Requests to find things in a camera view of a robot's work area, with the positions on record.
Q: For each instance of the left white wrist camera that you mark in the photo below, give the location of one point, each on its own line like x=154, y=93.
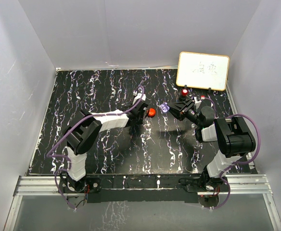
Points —
x=138, y=95

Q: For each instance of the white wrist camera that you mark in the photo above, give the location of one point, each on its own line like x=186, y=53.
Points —
x=138, y=95
x=198, y=100

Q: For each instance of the red round disc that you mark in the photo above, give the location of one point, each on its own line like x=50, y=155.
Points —
x=151, y=112

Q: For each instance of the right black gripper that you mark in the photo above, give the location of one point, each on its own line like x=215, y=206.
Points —
x=184, y=107

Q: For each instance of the white board with frame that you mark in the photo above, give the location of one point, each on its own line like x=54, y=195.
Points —
x=202, y=71

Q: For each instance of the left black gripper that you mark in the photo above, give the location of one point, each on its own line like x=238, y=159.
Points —
x=139, y=122

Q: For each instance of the purple earbud charging case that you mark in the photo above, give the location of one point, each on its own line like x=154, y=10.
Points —
x=164, y=107

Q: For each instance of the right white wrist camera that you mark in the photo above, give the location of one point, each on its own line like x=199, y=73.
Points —
x=198, y=100

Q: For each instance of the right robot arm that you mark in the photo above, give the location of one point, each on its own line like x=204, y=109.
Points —
x=232, y=134

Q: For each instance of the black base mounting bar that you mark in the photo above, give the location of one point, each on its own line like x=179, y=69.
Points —
x=144, y=188

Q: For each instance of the aluminium frame rail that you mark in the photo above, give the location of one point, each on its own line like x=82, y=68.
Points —
x=239, y=183

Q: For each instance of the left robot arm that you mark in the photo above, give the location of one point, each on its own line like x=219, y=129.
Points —
x=82, y=138

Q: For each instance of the red emergency stop button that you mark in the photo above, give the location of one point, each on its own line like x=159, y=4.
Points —
x=183, y=96

